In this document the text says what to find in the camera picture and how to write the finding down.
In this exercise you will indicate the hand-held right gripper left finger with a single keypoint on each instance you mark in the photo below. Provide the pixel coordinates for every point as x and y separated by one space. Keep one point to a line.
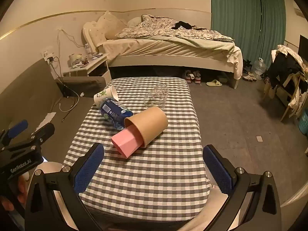
88 169

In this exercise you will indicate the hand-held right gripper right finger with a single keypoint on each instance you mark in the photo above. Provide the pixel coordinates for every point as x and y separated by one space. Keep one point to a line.
217 173

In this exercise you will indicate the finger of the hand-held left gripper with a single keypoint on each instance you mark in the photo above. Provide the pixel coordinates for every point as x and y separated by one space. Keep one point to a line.
17 127
43 131

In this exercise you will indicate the pink cup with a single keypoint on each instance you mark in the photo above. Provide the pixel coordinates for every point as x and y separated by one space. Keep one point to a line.
127 142

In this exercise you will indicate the brown paper cup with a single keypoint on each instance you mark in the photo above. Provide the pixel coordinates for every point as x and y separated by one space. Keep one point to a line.
150 124

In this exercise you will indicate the white paper cup green print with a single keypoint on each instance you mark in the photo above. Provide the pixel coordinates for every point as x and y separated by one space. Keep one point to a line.
104 95

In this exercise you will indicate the clear plastic cup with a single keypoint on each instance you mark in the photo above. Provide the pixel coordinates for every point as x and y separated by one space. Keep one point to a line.
156 96

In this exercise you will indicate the person's left hand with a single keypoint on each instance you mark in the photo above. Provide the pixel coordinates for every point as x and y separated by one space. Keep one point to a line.
22 189

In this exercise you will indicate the white paper sheet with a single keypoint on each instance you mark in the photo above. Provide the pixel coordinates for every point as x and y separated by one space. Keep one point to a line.
47 120

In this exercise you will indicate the white paper scrap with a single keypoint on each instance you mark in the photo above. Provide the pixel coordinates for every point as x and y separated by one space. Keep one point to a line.
259 138

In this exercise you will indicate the grey white checkered tablecloth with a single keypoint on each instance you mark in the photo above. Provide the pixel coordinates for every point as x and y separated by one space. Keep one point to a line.
156 178

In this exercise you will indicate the blue plastic bottle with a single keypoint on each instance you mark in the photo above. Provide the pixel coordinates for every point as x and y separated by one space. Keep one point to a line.
113 110

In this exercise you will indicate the white roll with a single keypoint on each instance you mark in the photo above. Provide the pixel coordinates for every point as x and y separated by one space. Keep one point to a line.
72 60

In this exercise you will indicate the white nightstand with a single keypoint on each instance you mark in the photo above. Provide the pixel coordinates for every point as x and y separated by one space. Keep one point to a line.
96 68

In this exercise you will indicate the pale green slipper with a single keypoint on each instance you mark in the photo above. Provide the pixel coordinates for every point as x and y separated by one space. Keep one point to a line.
214 83

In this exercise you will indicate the clear water bottle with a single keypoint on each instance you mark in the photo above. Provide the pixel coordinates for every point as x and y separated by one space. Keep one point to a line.
88 51

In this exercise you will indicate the grey red sneaker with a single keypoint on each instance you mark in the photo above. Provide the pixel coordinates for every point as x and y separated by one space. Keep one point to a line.
197 77
189 75

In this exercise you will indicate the blue basket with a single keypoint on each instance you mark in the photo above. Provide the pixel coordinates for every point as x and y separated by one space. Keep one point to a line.
304 122

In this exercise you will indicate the white sneakers pair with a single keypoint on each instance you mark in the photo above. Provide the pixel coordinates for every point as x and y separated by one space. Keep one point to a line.
249 77

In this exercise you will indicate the wooden chair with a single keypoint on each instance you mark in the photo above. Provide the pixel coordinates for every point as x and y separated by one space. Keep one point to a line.
292 93

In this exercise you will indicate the large clear water jug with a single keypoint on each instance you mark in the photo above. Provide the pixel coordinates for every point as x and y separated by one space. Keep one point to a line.
259 67

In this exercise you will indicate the cream pillow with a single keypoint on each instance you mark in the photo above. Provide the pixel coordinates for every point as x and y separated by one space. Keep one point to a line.
110 25

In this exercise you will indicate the pile of clothes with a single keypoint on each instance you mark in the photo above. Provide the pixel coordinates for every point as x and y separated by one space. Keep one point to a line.
286 65

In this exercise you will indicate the white bed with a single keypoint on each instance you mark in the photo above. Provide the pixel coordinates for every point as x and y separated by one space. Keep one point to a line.
168 53

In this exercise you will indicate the black garment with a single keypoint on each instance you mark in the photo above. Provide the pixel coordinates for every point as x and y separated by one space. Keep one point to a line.
184 25

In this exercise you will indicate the patterned quilt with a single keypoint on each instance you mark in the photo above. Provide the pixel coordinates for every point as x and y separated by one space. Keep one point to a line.
156 27

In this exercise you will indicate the black television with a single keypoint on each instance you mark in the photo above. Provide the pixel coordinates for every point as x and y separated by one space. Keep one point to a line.
303 43

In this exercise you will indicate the green curtain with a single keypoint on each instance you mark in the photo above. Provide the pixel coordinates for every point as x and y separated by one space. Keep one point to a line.
235 16

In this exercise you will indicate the wall power socket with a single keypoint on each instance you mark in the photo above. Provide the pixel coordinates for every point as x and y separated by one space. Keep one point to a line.
48 56

